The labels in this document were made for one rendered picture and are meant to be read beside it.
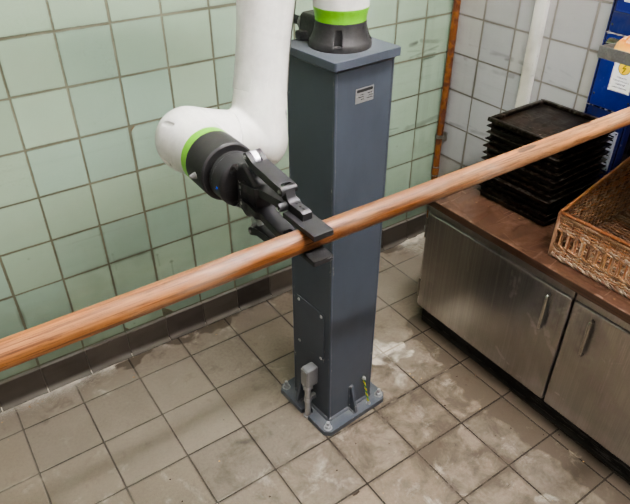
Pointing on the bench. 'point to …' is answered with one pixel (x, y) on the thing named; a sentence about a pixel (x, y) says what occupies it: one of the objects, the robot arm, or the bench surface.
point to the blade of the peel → (624, 57)
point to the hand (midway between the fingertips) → (308, 235)
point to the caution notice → (621, 78)
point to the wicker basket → (628, 178)
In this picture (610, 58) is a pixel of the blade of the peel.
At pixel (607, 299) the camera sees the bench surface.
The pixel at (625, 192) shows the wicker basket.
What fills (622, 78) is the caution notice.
